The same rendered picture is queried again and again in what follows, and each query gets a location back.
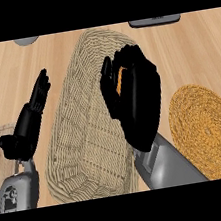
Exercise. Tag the grey rounded object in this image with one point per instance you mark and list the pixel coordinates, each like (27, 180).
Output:
(26, 40)

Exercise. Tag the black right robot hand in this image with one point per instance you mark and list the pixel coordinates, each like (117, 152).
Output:
(142, 104)

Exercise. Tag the dark grey flat appliance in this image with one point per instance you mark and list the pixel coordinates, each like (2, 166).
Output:
(154, 21)

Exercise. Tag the round golden woven placemat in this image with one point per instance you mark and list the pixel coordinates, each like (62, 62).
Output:
(208, 130)

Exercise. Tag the orange croissant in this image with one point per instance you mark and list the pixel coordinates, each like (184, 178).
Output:
(120, 80)

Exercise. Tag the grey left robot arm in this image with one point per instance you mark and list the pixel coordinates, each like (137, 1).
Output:
(19, 191)

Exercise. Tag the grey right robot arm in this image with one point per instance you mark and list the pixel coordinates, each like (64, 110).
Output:
(170, 167)

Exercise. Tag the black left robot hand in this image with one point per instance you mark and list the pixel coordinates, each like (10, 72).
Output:
(25, 127)

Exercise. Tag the beige wicker basket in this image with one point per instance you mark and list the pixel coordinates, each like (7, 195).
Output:
(84, 126)

